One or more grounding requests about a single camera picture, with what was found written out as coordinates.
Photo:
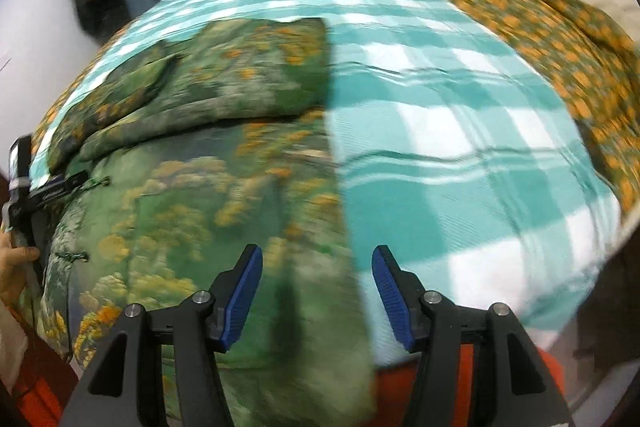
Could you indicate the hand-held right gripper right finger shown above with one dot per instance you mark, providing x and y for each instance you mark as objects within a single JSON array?
[{"x": 387, "y": 297}]

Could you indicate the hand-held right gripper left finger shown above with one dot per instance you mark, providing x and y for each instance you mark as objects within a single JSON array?
[{"x": 245, "y": 297}]

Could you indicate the green landscape print jacket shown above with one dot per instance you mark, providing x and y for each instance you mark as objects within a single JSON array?
[{"x": 200, "y": 207}]

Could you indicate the person's left forearm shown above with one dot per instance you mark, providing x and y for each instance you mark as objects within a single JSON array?
[{"x": 10, "y": 337}]

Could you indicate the person's left hand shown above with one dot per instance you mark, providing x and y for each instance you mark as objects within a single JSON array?
[{"x": 12, "y": 272}]

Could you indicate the orange rug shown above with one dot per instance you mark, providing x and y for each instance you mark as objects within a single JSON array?
[{"x": 395, "y": 392}]

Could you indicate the teal plaid bed sheet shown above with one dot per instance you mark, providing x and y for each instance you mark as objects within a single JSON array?
[{"x": 450, "y": 157}]

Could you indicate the dark box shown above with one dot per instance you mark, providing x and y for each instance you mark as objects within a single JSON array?
[{"x": 600, "y": 307}]

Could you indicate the orange floral quilt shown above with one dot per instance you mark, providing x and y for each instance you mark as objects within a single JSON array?
[{"x": 550, "y": 32}]

